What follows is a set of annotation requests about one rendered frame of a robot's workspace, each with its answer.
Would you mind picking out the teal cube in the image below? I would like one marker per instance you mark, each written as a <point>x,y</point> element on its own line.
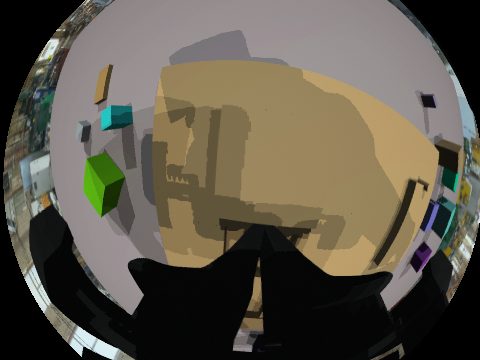
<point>443,217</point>

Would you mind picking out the blue-purple cube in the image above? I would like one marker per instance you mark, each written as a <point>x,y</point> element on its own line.
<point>429,216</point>

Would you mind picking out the brown rectangular block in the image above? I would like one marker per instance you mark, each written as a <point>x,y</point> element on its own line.
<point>450,156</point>

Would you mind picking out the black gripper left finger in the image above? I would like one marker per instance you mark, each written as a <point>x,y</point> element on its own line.
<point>222,288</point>

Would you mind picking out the small teal block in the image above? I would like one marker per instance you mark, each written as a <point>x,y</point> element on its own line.
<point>116,117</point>

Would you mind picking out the brown flat bar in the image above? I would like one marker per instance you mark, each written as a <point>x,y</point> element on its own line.
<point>103,84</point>

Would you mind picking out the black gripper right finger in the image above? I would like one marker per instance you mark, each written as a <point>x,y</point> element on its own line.
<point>294,289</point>

